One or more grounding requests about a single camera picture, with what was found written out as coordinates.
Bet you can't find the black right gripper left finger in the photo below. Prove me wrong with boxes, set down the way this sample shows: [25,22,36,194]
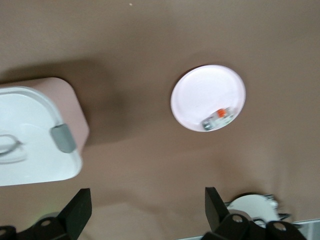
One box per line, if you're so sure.
[0,187,94,240]

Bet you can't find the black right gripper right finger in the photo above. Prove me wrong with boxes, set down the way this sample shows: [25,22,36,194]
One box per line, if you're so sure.
[204,186,309,240]

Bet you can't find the white lidded box grey latches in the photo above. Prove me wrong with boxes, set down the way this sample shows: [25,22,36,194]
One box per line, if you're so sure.
[0,76,91,187]

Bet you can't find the pink round plate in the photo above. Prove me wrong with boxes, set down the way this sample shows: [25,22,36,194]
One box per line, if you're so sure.
[170,64,248,133]

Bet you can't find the brown table cover sheet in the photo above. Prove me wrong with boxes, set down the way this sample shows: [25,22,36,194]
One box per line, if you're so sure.
[0,0,320,240]

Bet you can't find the clear wire connector orange lever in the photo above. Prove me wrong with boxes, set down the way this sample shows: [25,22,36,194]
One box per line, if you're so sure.
[200,106,237,132]

